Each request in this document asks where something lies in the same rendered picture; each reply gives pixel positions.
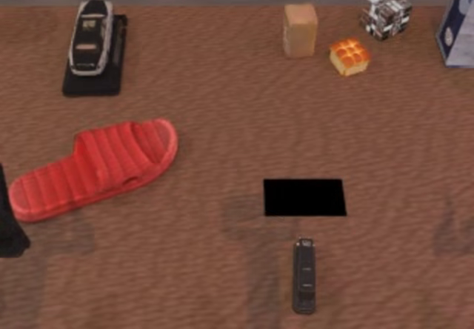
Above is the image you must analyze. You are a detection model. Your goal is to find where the black rectangular mat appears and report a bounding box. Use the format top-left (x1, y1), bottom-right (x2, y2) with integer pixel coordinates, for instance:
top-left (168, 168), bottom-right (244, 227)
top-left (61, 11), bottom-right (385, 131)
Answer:
top-left (263, 179), bottom-right (348, 218)

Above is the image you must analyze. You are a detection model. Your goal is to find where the blue and white carton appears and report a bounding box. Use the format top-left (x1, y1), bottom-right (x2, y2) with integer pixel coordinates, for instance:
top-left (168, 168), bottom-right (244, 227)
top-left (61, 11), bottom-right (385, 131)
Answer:
top-left (435, 0), bottom-right (474, 69)

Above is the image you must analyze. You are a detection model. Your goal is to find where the orange bread bun cube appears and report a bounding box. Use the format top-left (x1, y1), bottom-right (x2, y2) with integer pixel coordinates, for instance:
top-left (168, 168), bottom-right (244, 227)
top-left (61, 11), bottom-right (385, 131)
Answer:
top-left (329, 38), bottom-right (372, 77)

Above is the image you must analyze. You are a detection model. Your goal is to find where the black and white puzzle cube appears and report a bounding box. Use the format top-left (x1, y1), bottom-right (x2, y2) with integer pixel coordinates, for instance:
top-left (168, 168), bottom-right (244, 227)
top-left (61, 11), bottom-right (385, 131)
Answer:
top-left (359, 0), bottom-right (413, 41)

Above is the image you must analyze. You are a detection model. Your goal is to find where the black remote control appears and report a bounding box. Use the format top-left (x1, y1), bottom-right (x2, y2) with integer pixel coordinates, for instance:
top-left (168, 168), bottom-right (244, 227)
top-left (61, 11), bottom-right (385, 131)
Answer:
top-left (292, 236), bottom-right (318, 315)

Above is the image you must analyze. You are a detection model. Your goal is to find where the red slide sandal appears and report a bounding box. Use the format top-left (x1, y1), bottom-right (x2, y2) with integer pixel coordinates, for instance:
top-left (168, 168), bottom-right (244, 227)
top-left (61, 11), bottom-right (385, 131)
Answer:
top-left (7, 118), bottom-right (179, 223)

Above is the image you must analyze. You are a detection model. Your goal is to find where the tan rectangular block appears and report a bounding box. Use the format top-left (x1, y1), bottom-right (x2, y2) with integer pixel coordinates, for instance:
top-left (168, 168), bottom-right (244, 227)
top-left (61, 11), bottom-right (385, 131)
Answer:
top-left (283, 3), bottom-right (318, 58)

